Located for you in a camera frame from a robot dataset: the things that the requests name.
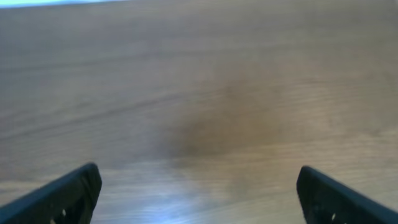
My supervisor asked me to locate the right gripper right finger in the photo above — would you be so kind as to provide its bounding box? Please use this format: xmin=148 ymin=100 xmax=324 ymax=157
xmin=295 ymin=165 xmax=398 ymax=224

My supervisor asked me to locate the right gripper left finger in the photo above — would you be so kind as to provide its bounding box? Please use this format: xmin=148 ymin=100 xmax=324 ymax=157
xmin=0 ymin=162 xmax=103 ymax=224

